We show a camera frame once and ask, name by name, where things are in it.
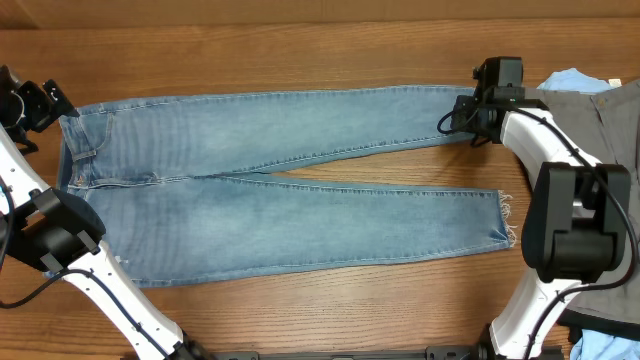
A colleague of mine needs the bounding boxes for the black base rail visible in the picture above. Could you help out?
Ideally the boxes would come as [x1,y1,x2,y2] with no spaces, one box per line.
[212,344,505,360]

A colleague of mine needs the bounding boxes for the light blue garment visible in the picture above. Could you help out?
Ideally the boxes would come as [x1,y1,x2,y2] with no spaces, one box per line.
[538,68,622,94]

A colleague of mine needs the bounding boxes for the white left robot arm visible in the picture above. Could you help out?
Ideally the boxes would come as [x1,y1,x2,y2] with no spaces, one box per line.
[1,66,211,359]

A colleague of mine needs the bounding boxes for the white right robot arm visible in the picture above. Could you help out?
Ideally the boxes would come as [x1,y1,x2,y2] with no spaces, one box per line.
[446,86,638,359]

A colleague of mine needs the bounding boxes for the light blue denim jeans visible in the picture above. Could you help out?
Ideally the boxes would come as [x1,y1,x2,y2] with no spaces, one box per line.
[59,85,516,287]

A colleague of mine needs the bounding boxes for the grey trousers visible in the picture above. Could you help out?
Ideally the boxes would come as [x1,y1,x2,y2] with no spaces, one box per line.
[527,81,639,329]

